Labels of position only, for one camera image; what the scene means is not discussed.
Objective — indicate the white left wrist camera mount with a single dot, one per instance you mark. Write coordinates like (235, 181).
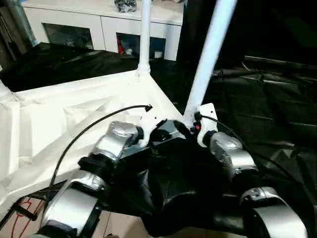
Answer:
(151, 119)

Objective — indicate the white plastic table top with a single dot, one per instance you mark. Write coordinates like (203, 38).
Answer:
(49, 124)

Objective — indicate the shiny object on cabinet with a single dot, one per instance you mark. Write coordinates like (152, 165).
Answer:
(125, 5)

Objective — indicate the black metal frame bars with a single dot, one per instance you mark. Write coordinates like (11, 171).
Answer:
(29, 205)

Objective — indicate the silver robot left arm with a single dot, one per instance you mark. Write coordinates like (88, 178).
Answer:
(114, 143)

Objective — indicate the small white jar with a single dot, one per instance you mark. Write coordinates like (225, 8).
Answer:
(157, 54)
(129, 51)

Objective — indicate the beige curtain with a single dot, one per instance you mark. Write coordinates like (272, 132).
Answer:
(12, 29)

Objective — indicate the black mat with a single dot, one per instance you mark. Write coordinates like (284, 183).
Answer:
(260, 111)

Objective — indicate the black backdrop cloth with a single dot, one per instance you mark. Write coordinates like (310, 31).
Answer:
(260, 27)

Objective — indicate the white plastic table leg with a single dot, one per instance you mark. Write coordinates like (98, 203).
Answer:
(210, 54)
(144, 37)
(5, 91)

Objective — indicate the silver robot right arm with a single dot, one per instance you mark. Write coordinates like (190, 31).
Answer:
(232, 153)

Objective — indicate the blue and white box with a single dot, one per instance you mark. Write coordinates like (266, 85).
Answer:
(31, 32)

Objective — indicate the white cabinet with glass doors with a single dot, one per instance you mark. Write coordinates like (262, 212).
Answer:
(99, 22)

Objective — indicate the small red bottle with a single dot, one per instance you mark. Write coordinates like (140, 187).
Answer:
(120, 45)

